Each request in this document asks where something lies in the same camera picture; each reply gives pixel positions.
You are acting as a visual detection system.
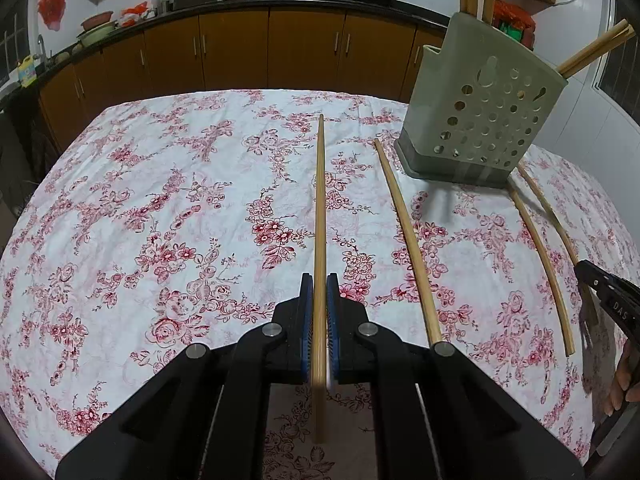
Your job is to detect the green perforated utensil holder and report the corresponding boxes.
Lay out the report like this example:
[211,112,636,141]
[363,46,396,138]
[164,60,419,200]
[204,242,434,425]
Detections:
[393,11,570,190]

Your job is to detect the red plastic bag on wall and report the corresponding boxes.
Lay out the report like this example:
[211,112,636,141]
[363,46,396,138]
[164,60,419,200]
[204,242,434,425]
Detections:
[38,0,68,31]

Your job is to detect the black kitchen countertop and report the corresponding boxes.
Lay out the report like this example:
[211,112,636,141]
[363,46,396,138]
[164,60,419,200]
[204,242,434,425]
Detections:
[0,0,451,107]

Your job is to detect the red basin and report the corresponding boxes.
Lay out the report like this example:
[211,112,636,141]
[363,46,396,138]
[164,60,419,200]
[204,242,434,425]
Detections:
[79,11,117,31]

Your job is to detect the wooden lower kitchen cabinets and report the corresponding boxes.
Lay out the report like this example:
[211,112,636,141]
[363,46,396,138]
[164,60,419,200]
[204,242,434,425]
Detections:
[37,5,451,152]

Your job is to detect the person's right hand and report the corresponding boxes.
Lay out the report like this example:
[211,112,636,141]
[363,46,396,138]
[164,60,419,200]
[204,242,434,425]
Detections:
[602,342,640,417]

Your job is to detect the yellow detergent bottle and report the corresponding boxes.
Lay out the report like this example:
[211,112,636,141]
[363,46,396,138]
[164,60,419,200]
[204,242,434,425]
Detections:
[16,54,39,89]

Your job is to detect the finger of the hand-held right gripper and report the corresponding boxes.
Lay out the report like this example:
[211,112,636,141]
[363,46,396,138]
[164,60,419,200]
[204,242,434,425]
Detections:
[573,259,610,297]

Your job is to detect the red and white plastic bag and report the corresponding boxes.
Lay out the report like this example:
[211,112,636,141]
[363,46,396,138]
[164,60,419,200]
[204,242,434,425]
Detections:
[119,2,155,29]

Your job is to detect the barred window with small panes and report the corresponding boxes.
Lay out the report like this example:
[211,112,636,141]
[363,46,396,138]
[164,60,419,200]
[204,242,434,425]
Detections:
[0,9,27,82]

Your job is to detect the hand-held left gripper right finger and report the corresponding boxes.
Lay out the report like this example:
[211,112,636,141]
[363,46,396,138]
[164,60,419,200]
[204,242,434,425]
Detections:
[326,273,587,480]

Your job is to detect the green box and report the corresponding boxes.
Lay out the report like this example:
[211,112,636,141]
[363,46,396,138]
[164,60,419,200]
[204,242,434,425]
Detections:
[502,19,531,44]

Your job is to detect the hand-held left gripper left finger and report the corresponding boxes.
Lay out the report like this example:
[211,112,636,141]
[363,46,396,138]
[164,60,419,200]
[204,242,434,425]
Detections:
[54,273,315,480]

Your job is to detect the barred window with white frame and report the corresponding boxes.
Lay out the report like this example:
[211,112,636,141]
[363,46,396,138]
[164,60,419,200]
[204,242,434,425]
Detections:
[595,0,640,128]

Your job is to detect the red plastic bag over bottles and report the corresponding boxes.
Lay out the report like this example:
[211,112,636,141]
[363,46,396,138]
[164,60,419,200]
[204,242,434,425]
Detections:
[492,0,536,31]

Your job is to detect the green basin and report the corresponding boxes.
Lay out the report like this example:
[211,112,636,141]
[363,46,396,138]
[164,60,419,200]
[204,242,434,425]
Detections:
[75,22,121,46]

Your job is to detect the pink floral tablecloth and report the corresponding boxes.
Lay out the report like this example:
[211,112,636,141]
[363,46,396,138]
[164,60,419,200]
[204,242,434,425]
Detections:
[0,88,640,480]

